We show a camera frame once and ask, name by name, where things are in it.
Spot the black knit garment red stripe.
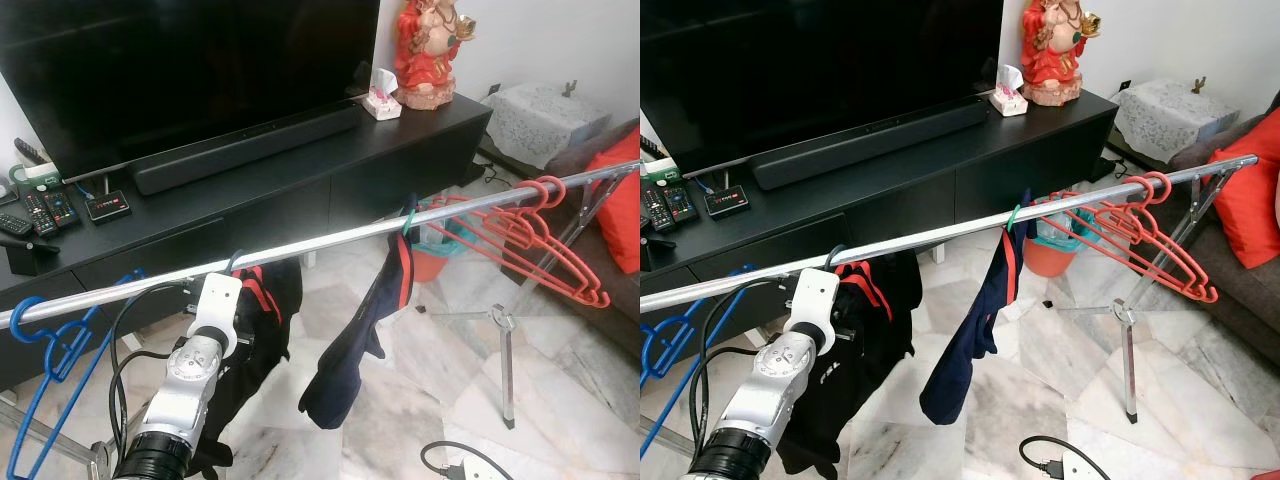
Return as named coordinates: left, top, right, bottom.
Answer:
left=775, top=252, right=926, bottom=479
left=188, top=258, right=304, bottom=479

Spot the blue plastic hanger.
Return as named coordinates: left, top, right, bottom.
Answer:
left=0, top=268, right=147, bottom=479
left=640, top=265, right=753, bottom=458

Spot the navy shirt red collar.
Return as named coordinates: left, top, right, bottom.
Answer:
left=918, top=215, right=1031, bottom=426
left=298, top=230, right=417, bottom=431

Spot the silver metal clothes rack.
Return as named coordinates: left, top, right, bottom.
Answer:
left=640, top=153, right=1261, bottom=426
left=0, top=160, right=641, bottom=476

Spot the black soundbar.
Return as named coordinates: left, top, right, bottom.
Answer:
left=130, top=105, right=364, bottom=197
left=750, top=98, right=991, bottom=191

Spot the long black remote control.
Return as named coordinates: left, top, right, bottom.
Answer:
left=45, top=185, right=83, bottom=229
left=663, top=180, right=701, bottom=226
left=22, top=190, right=59, bottom=238
left=645, top=185, right=676, bottom=233

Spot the orange bin teal bag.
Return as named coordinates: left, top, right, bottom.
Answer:
left=410, top=195, right=483, bottom=284
left=1022, top=205, right=1087, bottom=278

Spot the black TV console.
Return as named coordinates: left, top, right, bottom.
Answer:
left=640, top=88, right=1119, bottom=321
left=0, top=92, right=494, bottom=391

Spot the black television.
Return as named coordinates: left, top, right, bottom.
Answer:
left=640, top=0, right=1006, bottom=178
left=0, top=0, right=382, bottom=183

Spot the red cushion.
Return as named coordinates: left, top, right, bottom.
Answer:
left=1208, top=108, right=1280, bottom=269
left=583, top=127, right=641, bottom=275

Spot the pink tissue box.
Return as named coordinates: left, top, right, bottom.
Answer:
left=363, top=68, right=404, bottom=121
left=990, top=63, right=1030, bottom=117

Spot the dark brown sofa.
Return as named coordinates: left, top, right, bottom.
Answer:
left=538, top=118, right=641, bottom=323
left=1165, top=110, right=1280, bottom=346

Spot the red robed figurine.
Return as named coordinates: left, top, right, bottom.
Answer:
left=1020, top=0, right=1102, bottom=108
left=394, top=0, right=464, bottom=111

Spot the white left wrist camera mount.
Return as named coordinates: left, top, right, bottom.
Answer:
left=783, top=268, right=841, bottom=356
left=185, top=272, right=244, bottom=358

